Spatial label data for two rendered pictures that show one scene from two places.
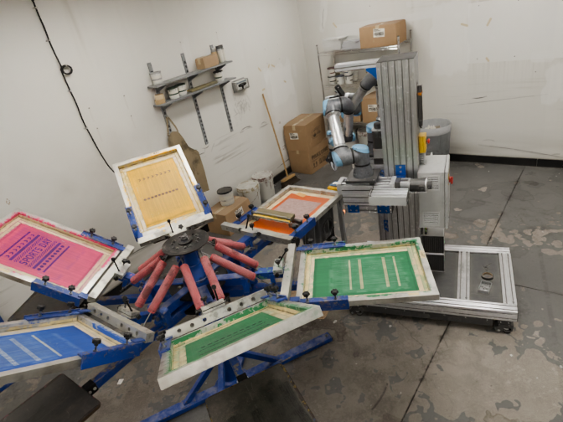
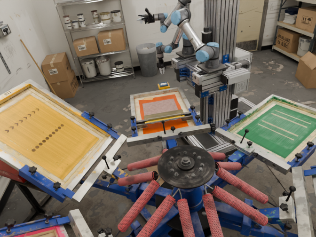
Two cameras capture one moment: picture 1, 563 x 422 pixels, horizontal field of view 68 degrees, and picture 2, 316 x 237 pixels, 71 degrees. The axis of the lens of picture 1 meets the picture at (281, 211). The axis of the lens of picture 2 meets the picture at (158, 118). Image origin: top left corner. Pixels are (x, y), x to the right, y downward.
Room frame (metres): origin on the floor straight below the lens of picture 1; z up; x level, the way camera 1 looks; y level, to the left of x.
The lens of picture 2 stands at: (1.81, 1.28, 2.18)
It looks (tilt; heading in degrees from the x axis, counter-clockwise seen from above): 35 degrees down; 315
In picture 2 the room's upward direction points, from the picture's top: 8 degrees counter-clockwise
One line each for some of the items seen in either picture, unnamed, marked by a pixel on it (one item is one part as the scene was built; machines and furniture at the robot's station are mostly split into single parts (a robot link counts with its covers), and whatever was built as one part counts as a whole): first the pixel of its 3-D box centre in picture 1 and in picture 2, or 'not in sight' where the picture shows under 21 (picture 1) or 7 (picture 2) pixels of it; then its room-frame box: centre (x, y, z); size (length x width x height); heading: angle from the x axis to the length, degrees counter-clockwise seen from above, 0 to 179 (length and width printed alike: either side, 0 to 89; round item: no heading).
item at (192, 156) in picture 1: (182, 158); not in sight; (4.78, 1.03, 1.06); 0.53 x 0.07 x 1.05; 139
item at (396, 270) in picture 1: (336, 261); (272, 125); (2.11, -0.26, 1.05); 1.08 x 0.61 x 0.23; 79
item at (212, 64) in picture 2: (362, 168); (212, 61); (2.85, -0.65, 1.31); 0.15 x 0.15 x 0.10
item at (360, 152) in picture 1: (359, 153); (212, 50); (2.85, -0.65, 1.42); 0.13 x 0.12 x 0.14; 87
